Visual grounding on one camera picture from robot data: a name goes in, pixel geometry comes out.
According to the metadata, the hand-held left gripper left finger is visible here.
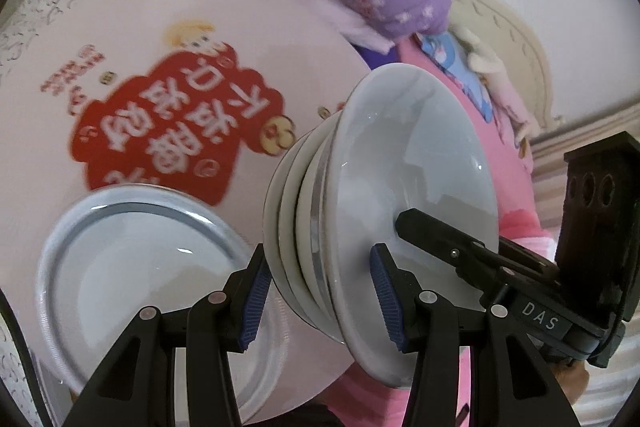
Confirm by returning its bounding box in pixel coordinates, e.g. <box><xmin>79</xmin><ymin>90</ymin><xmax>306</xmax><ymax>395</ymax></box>
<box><xmin>62</xmin><ymin>244</ymin><xmax>274</xmax><ymax>427</ymax></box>

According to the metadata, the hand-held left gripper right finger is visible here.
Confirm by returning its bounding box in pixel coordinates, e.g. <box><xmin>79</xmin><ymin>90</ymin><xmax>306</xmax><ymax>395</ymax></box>
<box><xmin>370</xmin><ymin>243</ymin><xmax>583</xmax><ymax>427</ymax></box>

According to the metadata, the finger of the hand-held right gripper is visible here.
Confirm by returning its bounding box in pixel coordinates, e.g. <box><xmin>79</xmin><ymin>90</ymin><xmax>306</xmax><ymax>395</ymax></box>
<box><xmin>395</xmin><ymin>208</ymin><xmax>507</xmax><ymax>293</ymax></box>

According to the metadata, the white plate with grey rim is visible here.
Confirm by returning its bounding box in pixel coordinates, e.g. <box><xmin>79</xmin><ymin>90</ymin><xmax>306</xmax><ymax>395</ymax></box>
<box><xmin>35</xmin><ymin>184</ymin><xmax>262</xmax><ymax>402</ymax></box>
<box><xmin>234</xmin><ymin>227</ymin><xmax>304</xmax><ymax>414</ymax></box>

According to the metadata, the white bowl with grey band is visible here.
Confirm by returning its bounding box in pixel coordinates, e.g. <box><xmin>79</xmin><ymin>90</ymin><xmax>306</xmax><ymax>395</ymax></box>
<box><xmin>319</xmin><ymin>64</ymin><xmax>501</xmax><ymax>391</ymax></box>
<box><xmin>279</xmin><ymin>114</ymin><xmax>346</xmax><ymax>335</ymax></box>
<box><xmin>262</xmin><ymin>129</ymin><xmax>321</xmax><ymax>324</ymax></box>

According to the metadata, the person's right hand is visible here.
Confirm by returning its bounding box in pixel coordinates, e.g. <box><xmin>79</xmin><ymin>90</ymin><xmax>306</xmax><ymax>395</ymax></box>
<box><xmin>547</xmin><ymin>358</ymin><xmax>591</xmax><ymax>402</ymax></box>

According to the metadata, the pink bed sheet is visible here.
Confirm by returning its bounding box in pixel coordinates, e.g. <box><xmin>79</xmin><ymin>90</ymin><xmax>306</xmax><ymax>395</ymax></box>
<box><xmin>324</xmin><ymin>36</ymin><xmax>557</xmax><ymax>427</ymax></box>

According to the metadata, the cream plush toy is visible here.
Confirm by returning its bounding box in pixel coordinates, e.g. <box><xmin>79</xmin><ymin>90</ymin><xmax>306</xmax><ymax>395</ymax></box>
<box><xmin>454</xmin><ymin>22</ymin><xmax>537</xmax><ymax>168</ymax></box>

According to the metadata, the blue floral pillow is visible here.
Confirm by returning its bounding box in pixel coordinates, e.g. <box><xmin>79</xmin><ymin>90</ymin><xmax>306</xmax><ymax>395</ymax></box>
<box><xmin>419</xmin><ymin>32</ymin><xmax>497</xmax><ymax>124</ymax></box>

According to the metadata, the cream bed headboard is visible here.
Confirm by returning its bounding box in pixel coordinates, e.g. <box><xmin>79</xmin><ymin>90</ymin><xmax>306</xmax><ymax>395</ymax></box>
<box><xmin>449</xmin><ymin>0</ymin><xmax>567</xmax><ymax>138</ymax></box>

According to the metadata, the round pink table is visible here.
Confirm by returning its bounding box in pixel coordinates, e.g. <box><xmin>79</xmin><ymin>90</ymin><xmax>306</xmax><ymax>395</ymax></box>
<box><xmin>0</xmin><ymin>0</ymin><xmax>382</xmax><ymax>426</ymax></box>

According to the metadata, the white heart-print bed sheet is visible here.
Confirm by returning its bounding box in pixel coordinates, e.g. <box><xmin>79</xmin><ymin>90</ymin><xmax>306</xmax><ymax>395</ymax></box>
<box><xmin>0</xmin><ymin>0</ymin><xmax>109</xmax><ymax>74</ymax></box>

